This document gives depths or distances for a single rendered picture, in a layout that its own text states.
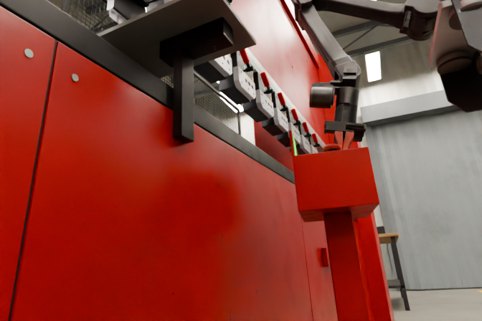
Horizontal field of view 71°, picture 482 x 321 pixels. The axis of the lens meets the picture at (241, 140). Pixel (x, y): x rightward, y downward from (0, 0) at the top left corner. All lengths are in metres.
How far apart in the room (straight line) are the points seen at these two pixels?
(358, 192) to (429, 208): 7.56
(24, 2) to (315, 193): 0.57
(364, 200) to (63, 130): 0.55
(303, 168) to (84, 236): 0.46
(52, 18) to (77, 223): 0.25
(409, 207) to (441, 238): 0.82
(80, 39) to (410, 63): 9.10
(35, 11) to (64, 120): 0.13
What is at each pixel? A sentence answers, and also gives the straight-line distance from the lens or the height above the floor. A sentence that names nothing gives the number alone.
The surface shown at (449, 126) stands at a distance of 8.77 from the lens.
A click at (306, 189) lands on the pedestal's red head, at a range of 0.73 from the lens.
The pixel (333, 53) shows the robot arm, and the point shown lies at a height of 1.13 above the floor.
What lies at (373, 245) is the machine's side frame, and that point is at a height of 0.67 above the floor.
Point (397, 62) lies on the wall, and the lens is 9.44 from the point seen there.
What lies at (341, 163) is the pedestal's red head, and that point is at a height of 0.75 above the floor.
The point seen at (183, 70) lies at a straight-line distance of 0.66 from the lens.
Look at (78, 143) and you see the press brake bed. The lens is 0.46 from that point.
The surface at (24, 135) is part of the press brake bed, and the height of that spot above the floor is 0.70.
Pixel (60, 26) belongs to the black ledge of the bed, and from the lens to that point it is 0.50.
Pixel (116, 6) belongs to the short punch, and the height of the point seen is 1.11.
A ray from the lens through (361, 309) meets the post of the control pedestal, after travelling 0.79.
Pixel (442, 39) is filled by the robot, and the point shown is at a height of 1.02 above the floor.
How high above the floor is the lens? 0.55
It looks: 21 degrees up
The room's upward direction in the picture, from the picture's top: 3 degrees counter-clockwise
